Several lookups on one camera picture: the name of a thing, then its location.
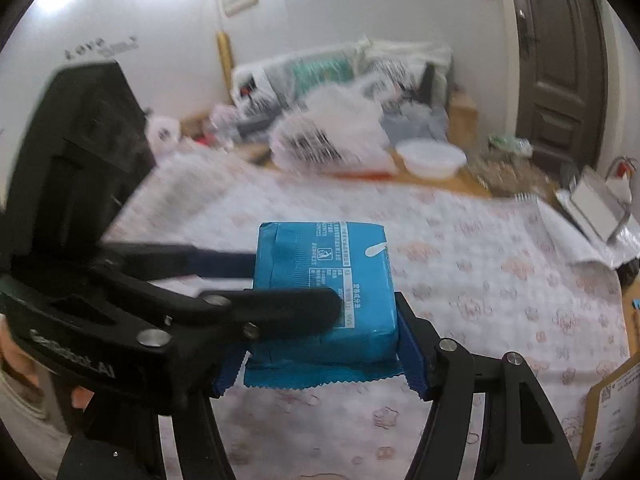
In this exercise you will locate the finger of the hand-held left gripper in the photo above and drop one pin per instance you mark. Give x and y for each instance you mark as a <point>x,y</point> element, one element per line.
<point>220,265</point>
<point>290,310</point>

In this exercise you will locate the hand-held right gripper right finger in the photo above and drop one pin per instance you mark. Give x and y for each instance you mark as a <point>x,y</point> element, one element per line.
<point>412,355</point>

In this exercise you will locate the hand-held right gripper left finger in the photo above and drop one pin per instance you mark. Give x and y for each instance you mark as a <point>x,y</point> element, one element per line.
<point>229,377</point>

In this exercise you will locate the blue snack packet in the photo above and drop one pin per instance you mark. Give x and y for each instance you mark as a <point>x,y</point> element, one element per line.
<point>325,260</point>

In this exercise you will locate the person's left hand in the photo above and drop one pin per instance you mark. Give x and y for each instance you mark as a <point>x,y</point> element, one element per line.
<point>15,360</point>

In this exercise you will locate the printed tablecloth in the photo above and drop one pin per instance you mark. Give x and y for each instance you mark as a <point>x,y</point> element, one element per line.
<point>475,285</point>

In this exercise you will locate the white printed plastic bag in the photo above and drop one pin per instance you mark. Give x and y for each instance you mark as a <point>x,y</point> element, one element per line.
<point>330,130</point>

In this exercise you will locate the white printed pillow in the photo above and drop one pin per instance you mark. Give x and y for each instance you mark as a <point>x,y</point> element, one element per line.
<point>252,87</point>
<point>400,65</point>

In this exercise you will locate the white padded mailer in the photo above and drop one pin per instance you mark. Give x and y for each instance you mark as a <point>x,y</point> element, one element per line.
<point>565,240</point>

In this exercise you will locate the white plastic bowl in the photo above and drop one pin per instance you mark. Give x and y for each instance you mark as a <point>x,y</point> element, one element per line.
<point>430,157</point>

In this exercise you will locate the cardboard box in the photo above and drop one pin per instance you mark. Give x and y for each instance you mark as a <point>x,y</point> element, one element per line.
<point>610,410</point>

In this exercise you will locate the green pillow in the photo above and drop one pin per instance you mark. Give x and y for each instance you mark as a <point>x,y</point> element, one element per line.
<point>320,72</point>

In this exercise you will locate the grey cloth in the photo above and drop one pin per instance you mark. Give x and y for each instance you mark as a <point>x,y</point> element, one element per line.
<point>415,125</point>

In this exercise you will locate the silver tissue box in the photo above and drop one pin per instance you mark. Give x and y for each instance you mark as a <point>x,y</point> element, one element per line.
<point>595,205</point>

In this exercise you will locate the wooden cabinet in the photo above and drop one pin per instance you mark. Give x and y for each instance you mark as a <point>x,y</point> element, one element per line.
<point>462,120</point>

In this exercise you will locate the red fire extinguisher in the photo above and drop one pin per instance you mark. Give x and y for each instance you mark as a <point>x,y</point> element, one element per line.
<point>622,170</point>

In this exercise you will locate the brown door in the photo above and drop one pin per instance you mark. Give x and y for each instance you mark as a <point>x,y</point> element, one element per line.
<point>560,60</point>

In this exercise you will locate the black wall lettering sticker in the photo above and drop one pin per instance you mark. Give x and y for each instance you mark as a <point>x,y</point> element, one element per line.
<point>82,51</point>

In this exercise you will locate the wooden post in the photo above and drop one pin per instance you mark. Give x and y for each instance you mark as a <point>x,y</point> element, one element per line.
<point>223,60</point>

